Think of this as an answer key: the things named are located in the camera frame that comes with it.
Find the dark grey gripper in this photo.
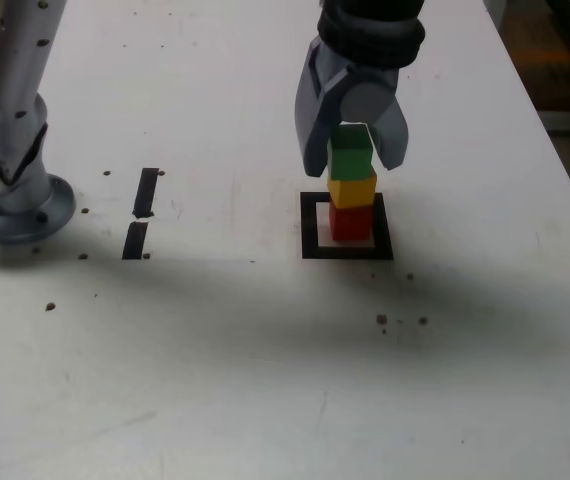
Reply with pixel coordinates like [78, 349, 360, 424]
[294, 41, 412, 177]

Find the green cube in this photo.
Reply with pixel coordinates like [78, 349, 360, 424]
[328, 124, 376, 182]

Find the yellow cube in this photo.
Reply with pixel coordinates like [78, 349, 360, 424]
[327, 169, 378, 209]

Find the red cube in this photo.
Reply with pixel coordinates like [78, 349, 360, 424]
[328, 200, 374, 242]

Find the black tape square outline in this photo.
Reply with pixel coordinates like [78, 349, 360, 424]
[299, 191, 395, 261]

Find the black tape strip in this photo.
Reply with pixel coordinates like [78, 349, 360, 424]
[121, 167, 160, 261]

